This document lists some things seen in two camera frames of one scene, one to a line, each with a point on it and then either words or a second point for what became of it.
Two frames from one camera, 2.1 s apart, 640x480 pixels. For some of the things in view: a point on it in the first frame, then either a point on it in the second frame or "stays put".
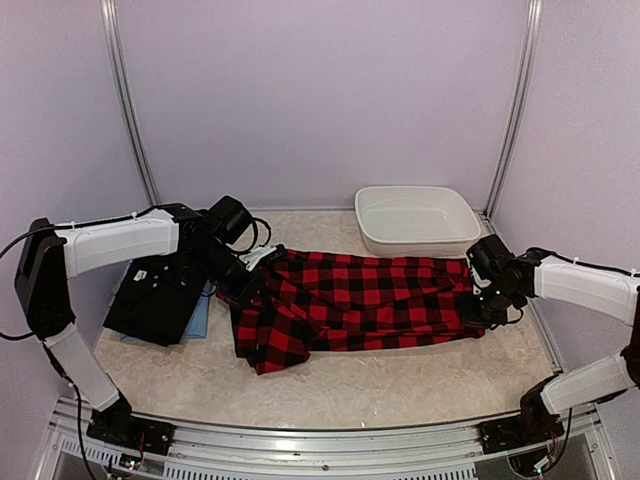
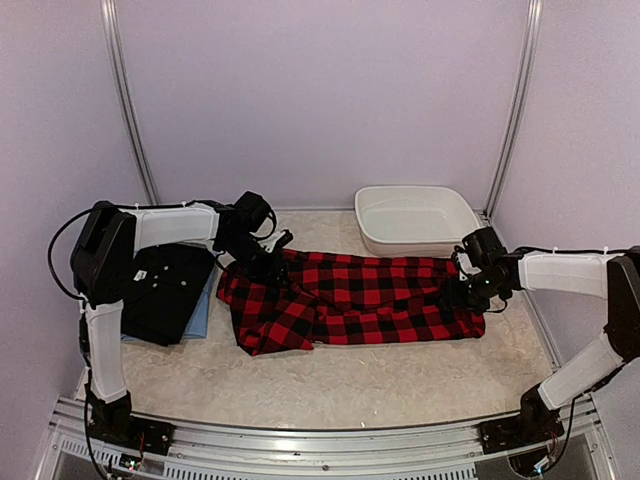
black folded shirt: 156,297 stays put
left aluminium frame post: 109,9 stays put
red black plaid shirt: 309,295 stays put
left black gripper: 244,293 -> 269,274
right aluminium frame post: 487,214 stays put
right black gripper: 472,319 -> 452,297
